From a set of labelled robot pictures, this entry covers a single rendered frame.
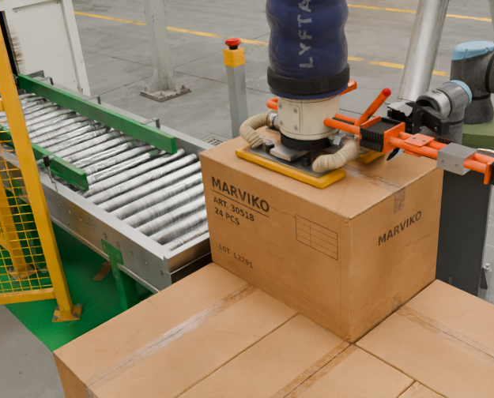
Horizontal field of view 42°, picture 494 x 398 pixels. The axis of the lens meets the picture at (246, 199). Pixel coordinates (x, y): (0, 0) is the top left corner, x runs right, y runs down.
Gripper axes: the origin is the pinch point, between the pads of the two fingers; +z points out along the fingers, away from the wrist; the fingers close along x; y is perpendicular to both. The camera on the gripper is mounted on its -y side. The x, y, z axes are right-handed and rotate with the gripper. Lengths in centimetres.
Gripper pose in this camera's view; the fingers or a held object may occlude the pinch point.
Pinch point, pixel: (390, 135)
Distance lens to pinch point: 167.5
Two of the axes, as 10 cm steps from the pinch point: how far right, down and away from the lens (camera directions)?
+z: -7.3, 3.8, -5.8
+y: -6.8, -3.0, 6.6
